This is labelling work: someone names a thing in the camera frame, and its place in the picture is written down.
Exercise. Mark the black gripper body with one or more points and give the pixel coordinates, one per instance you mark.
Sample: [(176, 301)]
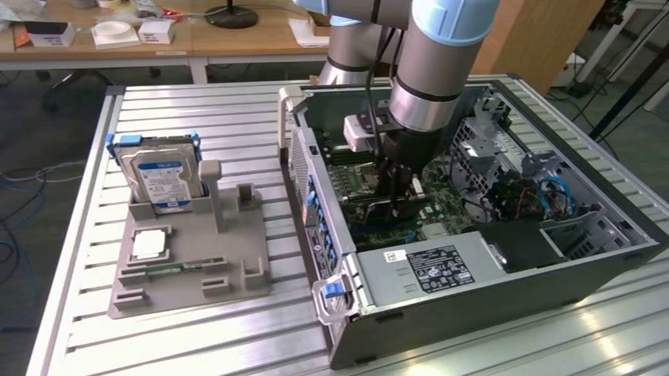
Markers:
[(410, 149)]

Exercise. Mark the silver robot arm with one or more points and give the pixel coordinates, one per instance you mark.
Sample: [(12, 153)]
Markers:
[(434, 58)]

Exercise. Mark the CPU socket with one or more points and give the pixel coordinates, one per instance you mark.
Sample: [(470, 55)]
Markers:
[(365, 176)]

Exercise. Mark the green motherboard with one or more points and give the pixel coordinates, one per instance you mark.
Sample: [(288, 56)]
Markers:
[(443, 213)]

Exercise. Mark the silver chipset heatsink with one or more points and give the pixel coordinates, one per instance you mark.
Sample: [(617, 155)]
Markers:
[(435, 231)]

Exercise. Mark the perforated metal drive cage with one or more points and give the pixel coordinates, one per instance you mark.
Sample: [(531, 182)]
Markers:
[(480, 156)]

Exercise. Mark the grey power supply unit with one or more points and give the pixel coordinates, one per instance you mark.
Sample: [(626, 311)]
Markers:
[(385, 274)]

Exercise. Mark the blue case latch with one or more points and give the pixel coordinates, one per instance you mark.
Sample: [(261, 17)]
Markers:
[(329, 290)]

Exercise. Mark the black open PC case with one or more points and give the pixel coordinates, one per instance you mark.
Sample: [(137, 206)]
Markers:
[(470, 313)]

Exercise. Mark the white flat cardboard box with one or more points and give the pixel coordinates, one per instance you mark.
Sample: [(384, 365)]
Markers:
[(308, 35)]

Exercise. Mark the wooden cabinet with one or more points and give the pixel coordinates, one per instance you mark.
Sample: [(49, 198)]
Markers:
[(522, 39)]

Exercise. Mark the grey parts rack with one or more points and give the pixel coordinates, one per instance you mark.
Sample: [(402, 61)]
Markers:
[(208, 243)]

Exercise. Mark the metal disk bay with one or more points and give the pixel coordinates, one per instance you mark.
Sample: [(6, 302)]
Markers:
[(590, 235)]

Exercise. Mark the brown cardboard box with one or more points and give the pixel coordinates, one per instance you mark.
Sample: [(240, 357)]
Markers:
[(319, 17)]

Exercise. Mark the hard disk with blue carrier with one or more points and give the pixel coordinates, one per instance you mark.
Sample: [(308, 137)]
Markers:
[(158, 176)]

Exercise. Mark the wooden desk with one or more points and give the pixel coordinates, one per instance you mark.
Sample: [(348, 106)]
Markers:
[(235, 39)]

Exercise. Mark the green RAM stick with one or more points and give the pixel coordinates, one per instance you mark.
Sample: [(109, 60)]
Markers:
[(166, 268)]

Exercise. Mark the black lamp base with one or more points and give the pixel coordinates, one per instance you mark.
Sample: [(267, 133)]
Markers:
[(229, 17)]

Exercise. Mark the silver CPU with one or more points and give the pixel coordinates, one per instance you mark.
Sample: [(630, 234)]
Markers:
[(146, 244)]

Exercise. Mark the white labelled box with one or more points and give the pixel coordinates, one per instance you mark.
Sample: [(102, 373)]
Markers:
[(156, 31)]

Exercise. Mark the black chair base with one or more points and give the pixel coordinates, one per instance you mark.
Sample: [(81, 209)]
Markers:
[(57, 92)]

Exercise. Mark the white box with black top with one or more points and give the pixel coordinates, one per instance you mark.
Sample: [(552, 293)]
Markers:
[(49, 39)]

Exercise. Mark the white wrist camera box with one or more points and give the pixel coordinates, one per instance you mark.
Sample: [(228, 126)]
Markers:
[(360, 137)]

